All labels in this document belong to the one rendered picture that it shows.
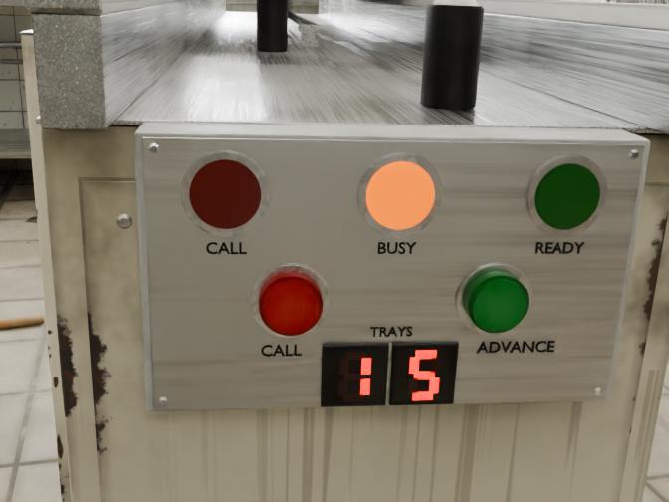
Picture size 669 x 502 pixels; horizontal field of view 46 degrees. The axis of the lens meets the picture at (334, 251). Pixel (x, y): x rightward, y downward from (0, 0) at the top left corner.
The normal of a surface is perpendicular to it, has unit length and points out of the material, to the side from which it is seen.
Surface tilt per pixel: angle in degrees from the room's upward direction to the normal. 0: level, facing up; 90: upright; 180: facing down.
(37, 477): 0
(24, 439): 0
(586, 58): 90
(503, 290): 90
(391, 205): 90
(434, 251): 90
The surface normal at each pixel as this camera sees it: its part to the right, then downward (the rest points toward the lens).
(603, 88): -0.99, 0.00
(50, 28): 0.11, 0.31
